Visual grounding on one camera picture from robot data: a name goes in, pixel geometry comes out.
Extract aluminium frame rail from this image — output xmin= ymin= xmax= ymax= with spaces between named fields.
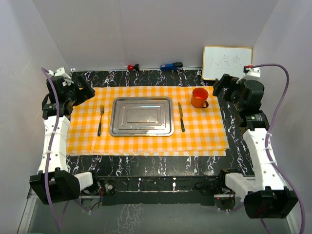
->
xmin=19 ymin=175 xmax=298 ymax=232

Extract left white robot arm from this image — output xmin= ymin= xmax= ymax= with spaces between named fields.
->
xmin=29 ymin=76 xmax=101 ymax=205

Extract small whiteboard yellow frame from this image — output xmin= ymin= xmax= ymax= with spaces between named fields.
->
xmin=202 ymin=45 xmax=253 ymax=80

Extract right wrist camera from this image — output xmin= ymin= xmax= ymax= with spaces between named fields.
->
xmin=236 ymin=64 xmax=261 ymax=83

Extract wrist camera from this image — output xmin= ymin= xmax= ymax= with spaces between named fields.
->
xmin=236 ymin=64 xmax=261 ymax=83
xmin=47 ymin=67 xmax=74 ymax=86

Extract silver fork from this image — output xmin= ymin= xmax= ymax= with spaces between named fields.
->
xmin=97 ymin=105 xmax=105 ymax=137

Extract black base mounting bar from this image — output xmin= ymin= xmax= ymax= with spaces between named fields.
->
xmin=80 ymin=176 xmax=239 ymax=210

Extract blue marker pen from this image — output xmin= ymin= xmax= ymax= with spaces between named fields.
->
xmin=160 ymin=62 xmax=183 ymax=70

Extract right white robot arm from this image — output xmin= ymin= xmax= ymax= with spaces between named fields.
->
xmin=213 ymin=74 xmax=298 ymax=219

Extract yellow checkered tablecloth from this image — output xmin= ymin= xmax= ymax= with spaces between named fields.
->
xmin=66 ymin=86 xmax=229 ymax=156

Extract red black knob tool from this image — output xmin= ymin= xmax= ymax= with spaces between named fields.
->
xmin=127 ymin=64 xmax=140 ymax=71

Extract orange translucent cup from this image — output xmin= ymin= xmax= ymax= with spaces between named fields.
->
xmin=191 ymin=87 xmax=209 ymax=109

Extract black handled table knife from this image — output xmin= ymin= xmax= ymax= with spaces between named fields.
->
xmin=178 ymin=102 xmax=185 ymax=132

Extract silver metal tray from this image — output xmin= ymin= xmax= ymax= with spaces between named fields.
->
xmin=109 ymin=97 xmax=174 ymax=137

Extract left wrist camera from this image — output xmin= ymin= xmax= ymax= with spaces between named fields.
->
xmin=47 ymin=67 xmax=74 ymax=86

